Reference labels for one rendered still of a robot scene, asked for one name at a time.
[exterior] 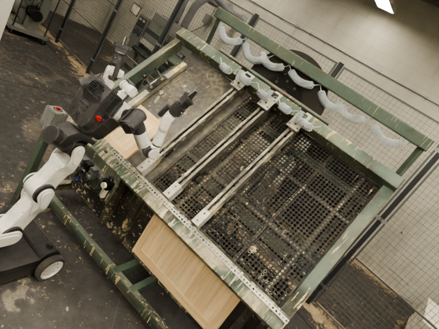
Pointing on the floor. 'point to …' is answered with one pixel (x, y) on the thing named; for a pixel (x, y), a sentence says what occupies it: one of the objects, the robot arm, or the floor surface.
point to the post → (31, 166)
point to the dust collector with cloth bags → (30, 17)
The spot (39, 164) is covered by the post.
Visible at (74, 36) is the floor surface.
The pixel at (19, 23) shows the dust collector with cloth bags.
